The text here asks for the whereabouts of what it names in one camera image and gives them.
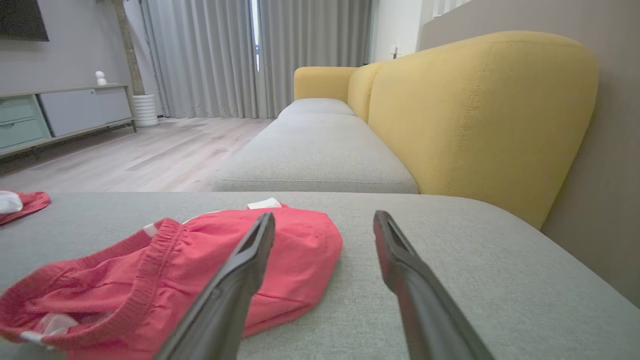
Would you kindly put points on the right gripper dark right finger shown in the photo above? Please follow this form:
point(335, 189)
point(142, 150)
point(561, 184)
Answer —
point(425, 310)

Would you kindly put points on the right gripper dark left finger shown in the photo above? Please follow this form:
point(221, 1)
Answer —
point(225, 305)

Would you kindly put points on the red and white basketball jersey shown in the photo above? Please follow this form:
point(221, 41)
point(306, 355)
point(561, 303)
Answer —
point(33, 202)

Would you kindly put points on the red shorts with elastic waistband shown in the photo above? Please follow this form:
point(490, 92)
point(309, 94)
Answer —
point(300, 250)

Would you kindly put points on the grey sofa seat cushion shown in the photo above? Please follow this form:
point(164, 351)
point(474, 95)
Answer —
point(315, 150)
point(315, 106)

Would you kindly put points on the yellow sofa back cushion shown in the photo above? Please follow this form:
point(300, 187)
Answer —
point(361, 90)
point(475, 120)

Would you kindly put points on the white ribbed plant pot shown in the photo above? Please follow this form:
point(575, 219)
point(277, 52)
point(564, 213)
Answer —
point(145, 110)

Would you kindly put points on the yellow sofa armrest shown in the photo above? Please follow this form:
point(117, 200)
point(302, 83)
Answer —
point(320, 82)

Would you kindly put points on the low grey and teal sideboard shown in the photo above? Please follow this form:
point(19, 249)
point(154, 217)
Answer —
point(70, 112)

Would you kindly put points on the grey pleated curtain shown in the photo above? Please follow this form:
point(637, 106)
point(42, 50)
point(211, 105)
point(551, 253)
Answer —
point(310, 35)
point(200, 55)

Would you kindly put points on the small white figurine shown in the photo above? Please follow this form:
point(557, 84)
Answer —
point(101, 78)

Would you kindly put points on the brown tree trunk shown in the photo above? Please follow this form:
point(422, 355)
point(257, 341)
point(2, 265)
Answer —
point(127, 45)

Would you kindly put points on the white wall socket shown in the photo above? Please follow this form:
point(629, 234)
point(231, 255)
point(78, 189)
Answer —
point(394, 51)

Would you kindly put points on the black wall television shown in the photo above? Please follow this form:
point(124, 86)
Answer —
point(20, 17)

